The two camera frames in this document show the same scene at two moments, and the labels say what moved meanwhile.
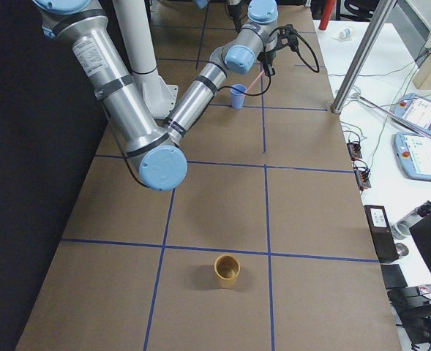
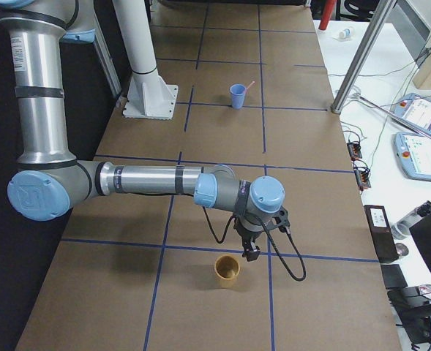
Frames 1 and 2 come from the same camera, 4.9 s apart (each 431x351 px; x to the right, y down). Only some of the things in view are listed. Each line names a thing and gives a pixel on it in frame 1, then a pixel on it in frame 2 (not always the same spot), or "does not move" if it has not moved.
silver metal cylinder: (401, 229) does not move
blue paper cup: (238, 96) does not move
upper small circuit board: (355, 151) does not move
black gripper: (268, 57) → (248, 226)
